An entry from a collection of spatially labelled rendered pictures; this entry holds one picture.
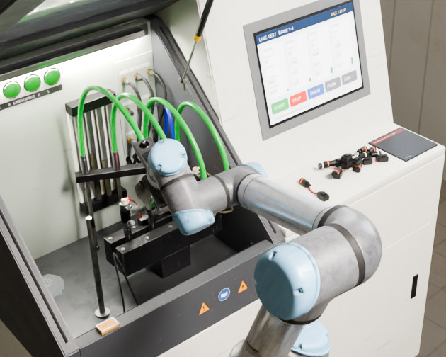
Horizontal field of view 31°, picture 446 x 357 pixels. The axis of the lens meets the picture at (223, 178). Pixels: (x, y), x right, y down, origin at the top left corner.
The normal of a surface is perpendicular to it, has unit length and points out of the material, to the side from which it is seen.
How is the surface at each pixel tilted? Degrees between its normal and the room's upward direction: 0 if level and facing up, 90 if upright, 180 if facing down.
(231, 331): 90
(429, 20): 90
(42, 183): 90
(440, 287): 0
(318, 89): 76
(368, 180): 0
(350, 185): 0
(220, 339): 90
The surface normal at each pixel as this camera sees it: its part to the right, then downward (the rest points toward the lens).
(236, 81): 0.60, 0.18
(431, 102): -0.74, 0.37
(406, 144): -0.04, -0.85
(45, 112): 0.63, 0.40
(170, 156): 0.13, -0.25
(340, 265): 0.46, -0.07
